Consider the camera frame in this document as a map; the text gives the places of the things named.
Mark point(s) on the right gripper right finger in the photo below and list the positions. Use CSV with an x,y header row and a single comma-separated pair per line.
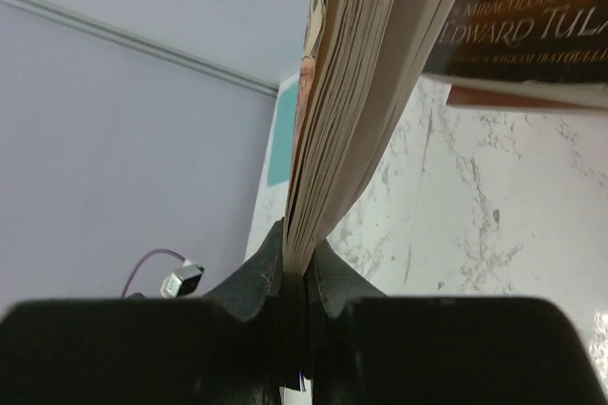
x,y
369,348

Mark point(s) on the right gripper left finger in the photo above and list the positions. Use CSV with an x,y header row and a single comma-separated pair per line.
x,y
221,348

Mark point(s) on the Hamlet red cover book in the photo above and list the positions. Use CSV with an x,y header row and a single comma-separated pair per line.
x,y
464,97

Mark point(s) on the purple illustrated children's book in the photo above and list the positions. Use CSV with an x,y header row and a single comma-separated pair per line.
x,y
361,61

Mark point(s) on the dark orange Edward Bulane book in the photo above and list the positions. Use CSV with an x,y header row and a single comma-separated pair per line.
x,y
550,49

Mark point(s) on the teal plastic file folder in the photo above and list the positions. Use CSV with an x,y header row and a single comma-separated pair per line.
x,y
282,137

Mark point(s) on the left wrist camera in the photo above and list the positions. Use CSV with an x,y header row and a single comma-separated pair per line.
x,y
183,281

